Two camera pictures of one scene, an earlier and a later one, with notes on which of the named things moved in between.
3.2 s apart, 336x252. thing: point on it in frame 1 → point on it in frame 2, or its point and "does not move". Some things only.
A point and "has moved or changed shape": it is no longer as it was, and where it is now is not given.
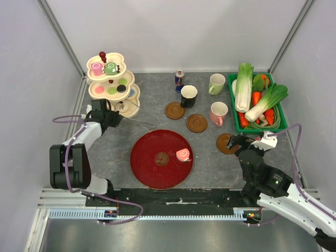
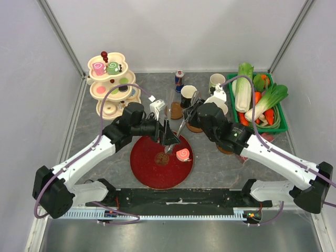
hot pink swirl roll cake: [97, 68] does not move
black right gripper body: [245, 144] → [194, 120]
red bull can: [179, 76] does not move
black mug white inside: [188, 96] does not move
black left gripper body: [113, 117] → [159, 134]
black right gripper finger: [239, 138] → [202, 102]
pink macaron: [99, 90] does not move
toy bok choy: [276, 93] does not move
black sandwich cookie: [121, 88] does not move
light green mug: [216, 83] does not move
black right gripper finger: [231, 143] → [188, 112]
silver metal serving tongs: [137, 120] has moved or changed shape
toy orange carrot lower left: [243, 121] does not move
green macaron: [122, 81] does not move
